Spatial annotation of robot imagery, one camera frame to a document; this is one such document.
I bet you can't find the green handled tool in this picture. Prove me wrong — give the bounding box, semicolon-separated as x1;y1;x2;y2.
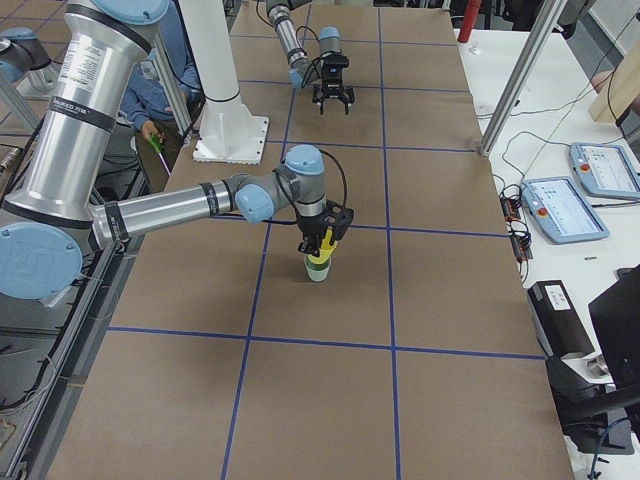
148;134;171;175

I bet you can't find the near blue teach pendant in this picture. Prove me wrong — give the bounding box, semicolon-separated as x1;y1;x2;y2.
522;176;610;244

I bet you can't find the black monitor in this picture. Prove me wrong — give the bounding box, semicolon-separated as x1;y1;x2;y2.
589;267;639;386

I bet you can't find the yellow plastic cup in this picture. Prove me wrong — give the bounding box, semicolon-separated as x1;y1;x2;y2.
311;234;335;263

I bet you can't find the black box with label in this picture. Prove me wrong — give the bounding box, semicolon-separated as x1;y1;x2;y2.
527;280;595;360

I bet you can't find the person in blue hoodie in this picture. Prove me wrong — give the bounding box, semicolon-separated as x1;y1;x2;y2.
120;1;200;141

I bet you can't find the green plastic cup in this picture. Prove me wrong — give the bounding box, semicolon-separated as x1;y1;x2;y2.
304;256;331;283

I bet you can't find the aluminium frame post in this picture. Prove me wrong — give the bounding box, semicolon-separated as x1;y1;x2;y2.
478;0;567;157

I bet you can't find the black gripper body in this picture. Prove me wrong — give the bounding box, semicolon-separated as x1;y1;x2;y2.
297;213;327;243
314;67;353;100

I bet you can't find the blue teach pendant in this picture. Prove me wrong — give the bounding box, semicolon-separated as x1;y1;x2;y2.
522;176;610;244
569;143;639;201

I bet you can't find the far blue teach pendant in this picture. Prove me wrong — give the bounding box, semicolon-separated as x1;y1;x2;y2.
569;143;639;201

